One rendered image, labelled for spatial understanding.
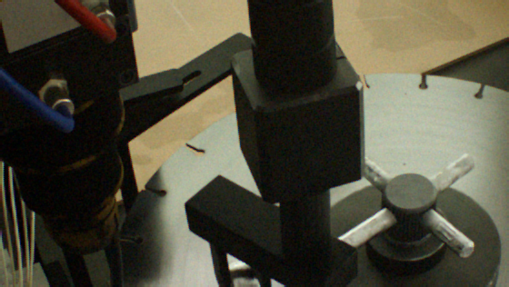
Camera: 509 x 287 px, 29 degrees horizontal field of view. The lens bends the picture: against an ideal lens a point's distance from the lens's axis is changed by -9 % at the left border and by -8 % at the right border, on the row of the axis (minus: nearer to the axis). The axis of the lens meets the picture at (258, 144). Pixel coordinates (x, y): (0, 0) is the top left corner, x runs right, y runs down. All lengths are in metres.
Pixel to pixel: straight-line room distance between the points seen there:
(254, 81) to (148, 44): 0.68
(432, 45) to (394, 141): 0.42
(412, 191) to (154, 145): 0.46
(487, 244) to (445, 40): 0.52
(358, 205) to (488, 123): 0.12
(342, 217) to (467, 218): 0.07
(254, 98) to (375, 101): 0.28
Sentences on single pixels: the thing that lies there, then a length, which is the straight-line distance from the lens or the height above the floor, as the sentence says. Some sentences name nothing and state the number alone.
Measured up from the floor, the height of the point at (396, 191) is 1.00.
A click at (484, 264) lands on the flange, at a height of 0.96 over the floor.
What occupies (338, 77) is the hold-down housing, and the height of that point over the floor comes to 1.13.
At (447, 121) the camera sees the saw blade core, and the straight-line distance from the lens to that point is 0.66.
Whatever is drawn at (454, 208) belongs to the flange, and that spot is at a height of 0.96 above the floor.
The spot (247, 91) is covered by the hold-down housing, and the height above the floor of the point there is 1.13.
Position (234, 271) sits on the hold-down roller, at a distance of 0.53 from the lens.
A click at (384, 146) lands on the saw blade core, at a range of 0.64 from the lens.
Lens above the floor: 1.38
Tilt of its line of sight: 42 degrees down
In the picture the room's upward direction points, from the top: 6 degrees counter-clockwise
